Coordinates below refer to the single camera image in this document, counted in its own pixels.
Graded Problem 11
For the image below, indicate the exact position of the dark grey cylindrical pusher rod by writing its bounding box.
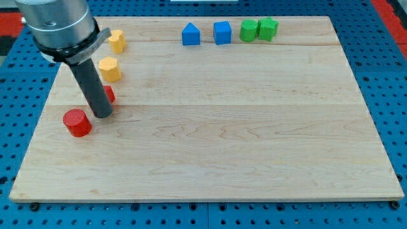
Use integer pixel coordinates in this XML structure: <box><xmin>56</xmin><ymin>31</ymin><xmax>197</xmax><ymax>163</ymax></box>
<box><xmin>69</xmin><ymin>59</ymin><xmax>113</xmax><ymax>118</ymax></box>

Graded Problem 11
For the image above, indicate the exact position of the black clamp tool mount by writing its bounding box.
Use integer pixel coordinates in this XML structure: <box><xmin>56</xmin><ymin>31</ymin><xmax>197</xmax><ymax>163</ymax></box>
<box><xmin>34</xmin><ymin>18</ymin><xmax>111</xmax><ymax>65</ymax></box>

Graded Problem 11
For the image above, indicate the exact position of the red cylinder block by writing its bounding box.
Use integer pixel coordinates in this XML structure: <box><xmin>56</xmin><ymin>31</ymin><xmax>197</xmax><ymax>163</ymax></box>
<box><xmin>63</xmin><ymin>109</ymin><xmax>92</xmax><ymax>137</ymax></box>

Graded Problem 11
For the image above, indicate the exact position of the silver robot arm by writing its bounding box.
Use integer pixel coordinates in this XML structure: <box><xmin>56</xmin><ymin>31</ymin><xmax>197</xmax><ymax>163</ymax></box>
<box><xmin>15</xmin><ymin>0</ymin><xmax>113</xmax><ymax>118</ymax></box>

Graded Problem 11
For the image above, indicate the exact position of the red star block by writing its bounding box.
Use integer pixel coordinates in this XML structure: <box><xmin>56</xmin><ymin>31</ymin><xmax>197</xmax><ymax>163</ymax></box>
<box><xmin>104</xmin><ymin>85</ymin><xmax>116</xmax><ymax>104</ymax></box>

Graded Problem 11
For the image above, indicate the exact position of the green star block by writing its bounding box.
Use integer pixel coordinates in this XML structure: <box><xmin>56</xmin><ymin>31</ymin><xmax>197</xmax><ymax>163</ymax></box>
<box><xmin>257</xmin><ymin>17</ymin><xmax>279</xmax><ymax>41</ymax></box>

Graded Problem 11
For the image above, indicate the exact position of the yellow hexagon block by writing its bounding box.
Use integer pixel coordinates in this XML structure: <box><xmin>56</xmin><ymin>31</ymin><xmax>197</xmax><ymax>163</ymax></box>
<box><xmin>99</xmin><ymin>57</ymin><xmax>121</xmax><ymax>83</ymax></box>

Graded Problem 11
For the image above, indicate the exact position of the blue pentagon house block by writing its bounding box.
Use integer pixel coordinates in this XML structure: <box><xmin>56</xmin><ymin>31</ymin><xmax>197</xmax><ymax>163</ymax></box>
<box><xmin>181</xmin><ymin>22</ymin><xmax>200</xmax><ymax>46</ymax></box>

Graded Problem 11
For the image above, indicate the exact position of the blue cube block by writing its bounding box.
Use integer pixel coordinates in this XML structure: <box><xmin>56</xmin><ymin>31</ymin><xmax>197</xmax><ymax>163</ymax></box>
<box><xmin>213</xmin><ymin>21</ymin><xmax>232</xmax><ymax>45</ymax></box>

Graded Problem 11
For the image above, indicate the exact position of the light wooden board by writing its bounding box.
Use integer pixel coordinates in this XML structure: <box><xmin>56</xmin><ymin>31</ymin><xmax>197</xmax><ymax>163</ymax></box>
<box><xmin>10</xmin><ymin>16</ymin><xmax>404</xmax><ymax>203</ymax></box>

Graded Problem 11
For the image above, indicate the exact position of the green cylinder block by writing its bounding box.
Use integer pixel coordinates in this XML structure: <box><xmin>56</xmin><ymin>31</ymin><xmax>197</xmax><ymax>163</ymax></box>
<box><xmin>239</xmin><ymin>19</ymin><xmax>258</xmax><ymax>42</ymax></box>

